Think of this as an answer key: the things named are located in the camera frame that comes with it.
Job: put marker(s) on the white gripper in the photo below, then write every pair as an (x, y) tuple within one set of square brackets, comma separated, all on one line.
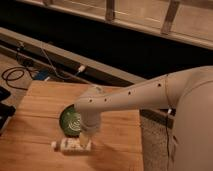
[(90, 125)]

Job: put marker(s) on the white plastic bottle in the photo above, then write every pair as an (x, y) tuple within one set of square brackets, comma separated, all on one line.
[(69, 146)]

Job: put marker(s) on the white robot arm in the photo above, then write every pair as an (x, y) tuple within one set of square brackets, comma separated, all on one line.
[(189, 92)]

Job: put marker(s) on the green ceramic bowl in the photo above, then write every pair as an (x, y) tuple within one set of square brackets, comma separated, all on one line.
[(69, 122)]

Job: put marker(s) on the blue object on floor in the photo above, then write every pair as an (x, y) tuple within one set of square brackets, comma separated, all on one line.
[(41, 75)]

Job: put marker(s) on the black equipment at left edge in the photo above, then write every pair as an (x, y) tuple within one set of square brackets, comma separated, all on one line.
[(6, 111)]

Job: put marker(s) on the metal rail beam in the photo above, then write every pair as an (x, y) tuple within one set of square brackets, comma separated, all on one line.
[(40, 49)]

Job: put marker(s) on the window frame with posts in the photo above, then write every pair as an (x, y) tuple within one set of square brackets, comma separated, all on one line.
[(187, 21)]

